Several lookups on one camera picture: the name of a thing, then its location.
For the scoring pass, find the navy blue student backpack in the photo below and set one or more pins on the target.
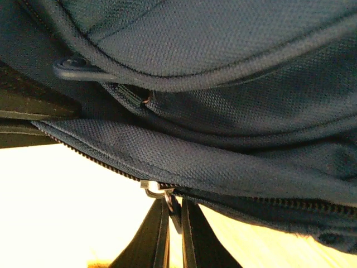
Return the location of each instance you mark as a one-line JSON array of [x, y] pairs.
[[246, 107]]

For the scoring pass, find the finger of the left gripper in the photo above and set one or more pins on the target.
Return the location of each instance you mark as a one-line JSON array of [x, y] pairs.
[[24, 100]]

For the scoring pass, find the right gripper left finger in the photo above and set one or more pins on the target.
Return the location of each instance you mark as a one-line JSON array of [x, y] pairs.
[[150, 246]]

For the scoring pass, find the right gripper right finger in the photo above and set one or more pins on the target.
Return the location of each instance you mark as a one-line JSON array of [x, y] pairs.
[[200, 245]]

